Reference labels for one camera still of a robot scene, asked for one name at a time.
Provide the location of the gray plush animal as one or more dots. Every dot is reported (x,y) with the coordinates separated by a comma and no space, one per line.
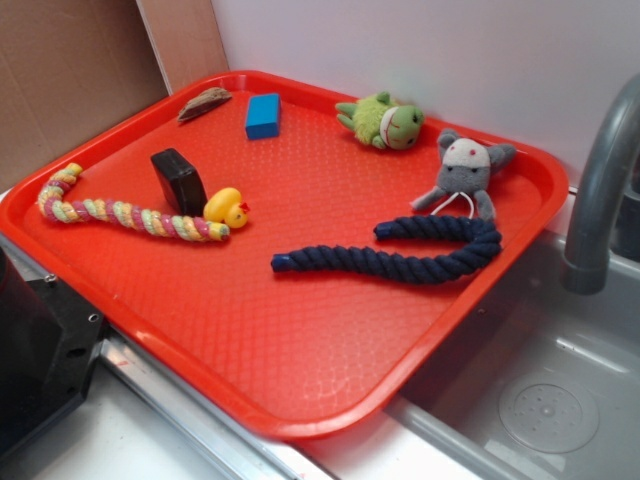
(466,168)

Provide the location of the black rectangular block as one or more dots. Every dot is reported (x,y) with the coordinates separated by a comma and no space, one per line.
(180,182)

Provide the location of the gray toy faucet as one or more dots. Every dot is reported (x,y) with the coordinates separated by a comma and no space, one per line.
(605,216)

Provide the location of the green plush frog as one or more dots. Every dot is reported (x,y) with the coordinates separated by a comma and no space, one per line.
(381,122)

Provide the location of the red plastic tray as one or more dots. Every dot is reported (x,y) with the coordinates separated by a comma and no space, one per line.
(288,355)

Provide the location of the brown wood piece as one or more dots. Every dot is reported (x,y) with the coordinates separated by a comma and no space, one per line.
(204,102)

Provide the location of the gray toy sink basin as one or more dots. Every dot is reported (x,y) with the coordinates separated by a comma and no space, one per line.
(536,382)

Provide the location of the blue wooden block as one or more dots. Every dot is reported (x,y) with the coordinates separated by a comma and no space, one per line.
(263,117)

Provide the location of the brown cardboard panel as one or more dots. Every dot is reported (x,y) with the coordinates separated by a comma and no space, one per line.
(70,70)

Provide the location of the yellow rubber duck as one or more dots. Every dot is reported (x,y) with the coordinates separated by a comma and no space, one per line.
(227,206)

